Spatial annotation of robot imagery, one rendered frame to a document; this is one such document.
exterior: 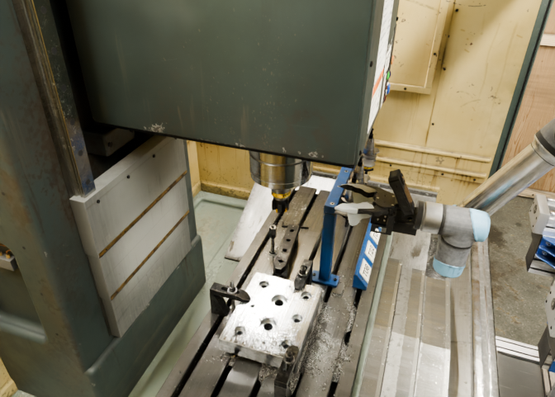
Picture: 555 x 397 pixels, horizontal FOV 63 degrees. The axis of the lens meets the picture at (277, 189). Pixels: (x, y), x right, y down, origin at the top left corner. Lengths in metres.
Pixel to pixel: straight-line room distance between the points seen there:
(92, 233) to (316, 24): 0.76
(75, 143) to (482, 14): 1.51
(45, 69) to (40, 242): 0.40
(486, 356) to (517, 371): 0.82
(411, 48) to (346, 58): 1.16
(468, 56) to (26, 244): 1.67
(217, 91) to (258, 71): 0.11
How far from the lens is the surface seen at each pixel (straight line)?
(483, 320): 1.80
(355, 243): 1.82
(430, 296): 1.94
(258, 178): 1.09
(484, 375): 1.64
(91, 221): 1.23
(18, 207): 1.16
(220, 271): 2.09
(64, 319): 1.37
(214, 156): 2.50
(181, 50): 0.98
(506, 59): 2.03
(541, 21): 2.00
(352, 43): 0.85
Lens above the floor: 2.04
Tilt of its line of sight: 33 degrees down
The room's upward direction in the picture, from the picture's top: 1 degrees clockwise
